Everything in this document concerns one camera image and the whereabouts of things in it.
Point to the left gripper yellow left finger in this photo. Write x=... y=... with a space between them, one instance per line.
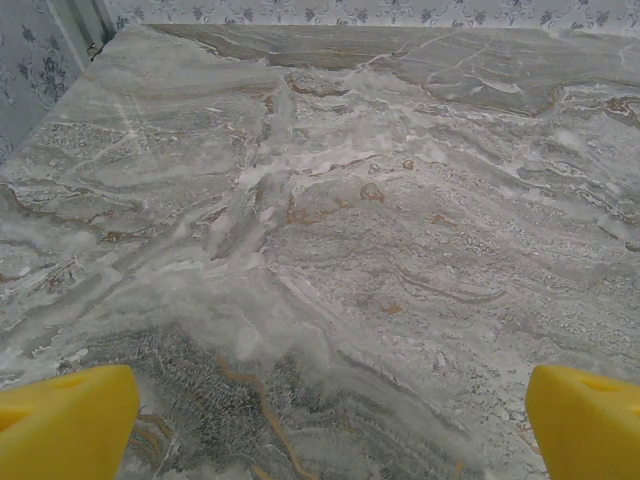
x=65 y=425

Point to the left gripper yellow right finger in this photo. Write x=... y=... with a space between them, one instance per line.
x=590 y=430

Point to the aluminium frame post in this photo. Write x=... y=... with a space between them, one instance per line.
x=85 y=25

